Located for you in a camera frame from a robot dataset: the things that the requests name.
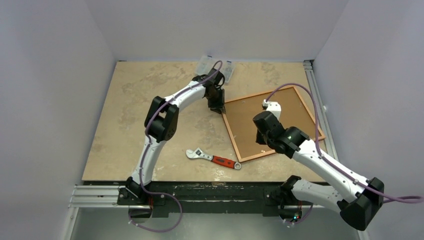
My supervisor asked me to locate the red wooden photo frame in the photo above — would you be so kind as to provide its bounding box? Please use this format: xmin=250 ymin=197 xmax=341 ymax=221
xmin=222 ymin=86 xmax=316 ymax=163

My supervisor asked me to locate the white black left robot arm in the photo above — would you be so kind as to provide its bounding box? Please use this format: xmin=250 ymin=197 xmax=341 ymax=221
xmin=123 ymin=68 xmax=226 ymax=205

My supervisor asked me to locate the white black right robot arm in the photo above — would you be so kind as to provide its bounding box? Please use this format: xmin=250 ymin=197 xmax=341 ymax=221
xmin=253 ymin=111 xmax=385 ymax=231

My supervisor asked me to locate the clear plastic organizer box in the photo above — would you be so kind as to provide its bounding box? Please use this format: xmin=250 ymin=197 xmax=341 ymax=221
xmin=194 ymin=55 xmax=236 ymax=85

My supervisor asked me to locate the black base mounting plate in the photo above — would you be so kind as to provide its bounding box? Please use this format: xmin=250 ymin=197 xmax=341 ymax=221
xmin=116 ymin=181 xmax=314 ymax=220

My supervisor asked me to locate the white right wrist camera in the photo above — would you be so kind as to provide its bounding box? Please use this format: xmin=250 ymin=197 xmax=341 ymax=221
xmin=262 ymin=99 xmax=282 ymax=120

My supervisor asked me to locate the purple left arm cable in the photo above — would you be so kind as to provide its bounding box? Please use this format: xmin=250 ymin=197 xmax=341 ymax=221
xmin=127 ymin=60 xmax=224 ymax=233

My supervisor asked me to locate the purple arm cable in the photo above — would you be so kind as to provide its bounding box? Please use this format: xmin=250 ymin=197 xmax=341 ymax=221
xmin=264 ymin=82 xmax=424 ymax=227
xmin=127 ymin=60 xmax=224 ymax=233

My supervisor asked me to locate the red handled adjustable wrench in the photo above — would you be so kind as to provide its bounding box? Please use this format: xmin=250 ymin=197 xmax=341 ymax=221
xmin=185 ymin=148 xmax=242 ymax=170

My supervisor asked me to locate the aluminium right side rail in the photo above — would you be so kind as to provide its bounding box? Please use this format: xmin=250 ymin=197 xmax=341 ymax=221
xmin=303 ymin=60 xmax=339 ymax=160

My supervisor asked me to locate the aluminium rail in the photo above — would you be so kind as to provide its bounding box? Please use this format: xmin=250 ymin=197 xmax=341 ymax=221
xmin=303 ymin=60 xmax=339 ymax=160
xmin=70 ymin=181 xmax=298 ymax=213

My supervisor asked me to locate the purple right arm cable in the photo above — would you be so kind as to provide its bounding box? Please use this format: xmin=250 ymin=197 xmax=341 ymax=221
xmin=264 ymin=82 xmax=424 ymax=227

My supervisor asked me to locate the aluminium front rail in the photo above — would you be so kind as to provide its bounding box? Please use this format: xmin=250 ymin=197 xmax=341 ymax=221
xmin=70 ymin=181 xmax=298 ymax=213

